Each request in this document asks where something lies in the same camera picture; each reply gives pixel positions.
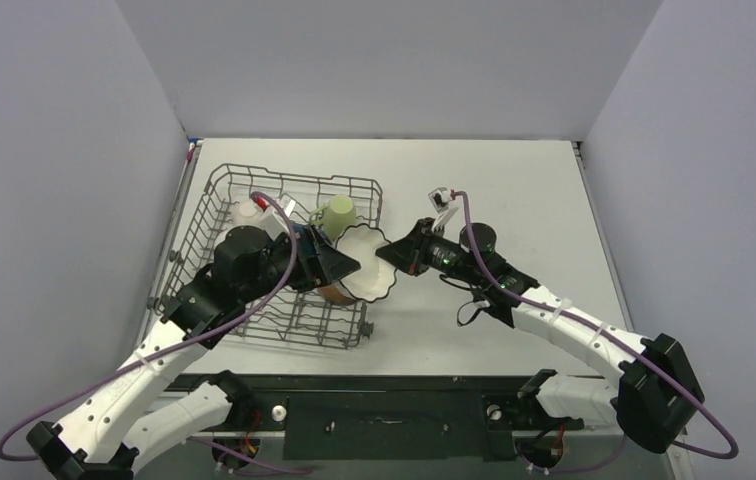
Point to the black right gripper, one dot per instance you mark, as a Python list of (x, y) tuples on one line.
[(421, 249)]

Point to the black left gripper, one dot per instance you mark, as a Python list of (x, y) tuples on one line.
[(327, 266)]

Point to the tan brown bowl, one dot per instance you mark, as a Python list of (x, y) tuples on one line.
[(334, 295)]

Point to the white scalloped bowl black rim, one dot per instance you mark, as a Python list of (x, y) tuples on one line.
[(375, 277)]

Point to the green mug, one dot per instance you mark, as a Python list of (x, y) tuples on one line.
[(334, 216)]

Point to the small white lobed bowl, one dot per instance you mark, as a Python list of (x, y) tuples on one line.
[(247, 213)]

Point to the blue leaf-shaped dish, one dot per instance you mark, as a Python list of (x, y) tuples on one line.
[(304, 242)]

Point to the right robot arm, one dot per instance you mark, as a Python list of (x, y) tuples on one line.
[(656, 387)]

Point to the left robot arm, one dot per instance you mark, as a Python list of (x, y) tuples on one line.
[(113, 435)]

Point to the grey wire dish rack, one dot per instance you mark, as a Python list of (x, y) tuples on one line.
[(294, 318)]

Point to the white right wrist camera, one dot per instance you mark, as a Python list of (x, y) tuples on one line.
[(443, 201)]

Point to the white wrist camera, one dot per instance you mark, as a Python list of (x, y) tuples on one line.
[(443, 201), (271, 220)]

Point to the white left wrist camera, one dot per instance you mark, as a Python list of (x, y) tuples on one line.
[(271, 220)]

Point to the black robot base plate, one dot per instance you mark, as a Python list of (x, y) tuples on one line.
[(323, 417)]

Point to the aluminium table edge rail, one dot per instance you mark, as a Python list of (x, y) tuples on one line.
[(582, 167)]

